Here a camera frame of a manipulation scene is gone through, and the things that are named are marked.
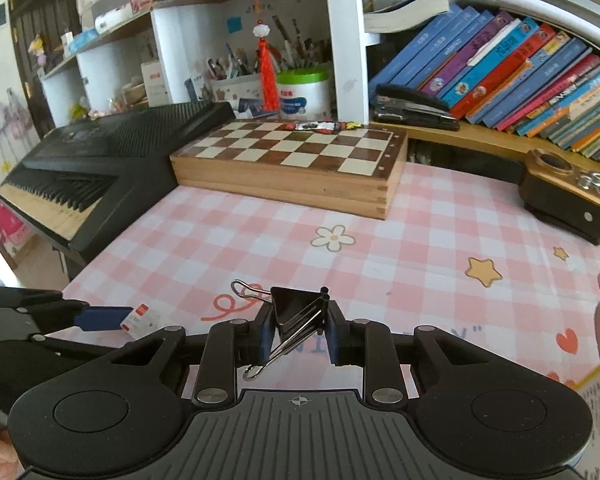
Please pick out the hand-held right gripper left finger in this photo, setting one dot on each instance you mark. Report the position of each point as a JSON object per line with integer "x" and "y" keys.
{"x": 264, "y": 332}

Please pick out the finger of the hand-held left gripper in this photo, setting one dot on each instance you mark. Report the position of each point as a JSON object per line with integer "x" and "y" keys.
{"x": 102, "y": 318}
{"x": 70, "y": 346}

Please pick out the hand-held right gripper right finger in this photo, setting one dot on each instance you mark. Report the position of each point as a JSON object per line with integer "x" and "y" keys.
{"x": 334, "y": 335}

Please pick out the black binder clip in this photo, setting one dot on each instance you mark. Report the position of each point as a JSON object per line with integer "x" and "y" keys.
{"x": 295, "y": 310}

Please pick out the white card packet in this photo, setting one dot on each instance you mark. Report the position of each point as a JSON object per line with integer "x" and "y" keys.
{"x": 142, "y": 317}

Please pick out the black keyboard stand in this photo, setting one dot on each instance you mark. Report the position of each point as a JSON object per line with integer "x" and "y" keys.
{"x": 62, "y": 260}

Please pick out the pink bag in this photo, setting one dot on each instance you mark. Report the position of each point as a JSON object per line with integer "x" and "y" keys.
{"x": 11, "y": 230}

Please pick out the black electronic keyboard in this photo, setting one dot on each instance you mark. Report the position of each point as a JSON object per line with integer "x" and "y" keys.
{"x": 105, "y": 140}

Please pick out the wooden chess board box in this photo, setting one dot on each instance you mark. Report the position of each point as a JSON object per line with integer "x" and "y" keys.
{"x": 300, "y": 145}

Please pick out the hanging purple bags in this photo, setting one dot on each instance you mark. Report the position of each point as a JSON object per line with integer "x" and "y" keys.
{"x": 7, "y": 115}

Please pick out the red printed candy wrapper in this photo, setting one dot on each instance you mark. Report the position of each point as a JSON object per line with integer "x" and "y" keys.
{"x": 320, "y": 125}

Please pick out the white tub with green lid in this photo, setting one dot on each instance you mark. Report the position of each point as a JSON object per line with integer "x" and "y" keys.
{"x": 305, "y": 97}

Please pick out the white box with red label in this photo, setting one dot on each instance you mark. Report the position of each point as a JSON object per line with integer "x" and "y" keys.
{"x": 155, "y": 85}

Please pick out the black stapler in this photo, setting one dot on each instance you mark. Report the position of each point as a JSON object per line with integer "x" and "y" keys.
{"x": 410, "y": 105}

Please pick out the white pen holder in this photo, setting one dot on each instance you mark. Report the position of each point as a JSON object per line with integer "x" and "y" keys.
{"x": 235, "y": 90}

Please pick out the blue and white packet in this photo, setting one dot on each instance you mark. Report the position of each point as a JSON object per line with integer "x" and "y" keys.
{"x": 197, "y": 90}

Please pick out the red tassel ornament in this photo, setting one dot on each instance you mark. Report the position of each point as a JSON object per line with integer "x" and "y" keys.
{"x": 269, "y": 75}

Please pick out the brown and black device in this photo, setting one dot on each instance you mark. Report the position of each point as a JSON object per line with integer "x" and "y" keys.
{"x": 570, "y": 210}

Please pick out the blue wipes pack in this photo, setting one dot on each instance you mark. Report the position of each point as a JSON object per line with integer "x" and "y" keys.
{"x": 80, "y": 41}

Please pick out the bunch of pens and brushes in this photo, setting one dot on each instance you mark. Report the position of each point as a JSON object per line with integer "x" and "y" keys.
{"x": 292, "y": 50}

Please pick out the white bookshelf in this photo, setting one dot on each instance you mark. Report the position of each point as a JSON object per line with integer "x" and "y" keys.
{"x": 345, "y": 35}

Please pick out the dark wooden door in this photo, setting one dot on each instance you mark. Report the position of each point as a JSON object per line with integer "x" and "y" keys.
{"x": 35, "y": 10}

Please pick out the row of tall picture books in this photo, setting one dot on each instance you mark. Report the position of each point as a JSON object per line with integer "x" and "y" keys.
{"x": 505, "y": 70}

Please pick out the thick grey lying book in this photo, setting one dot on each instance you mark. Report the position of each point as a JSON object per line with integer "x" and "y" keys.
{"x": 410, "y": 15}

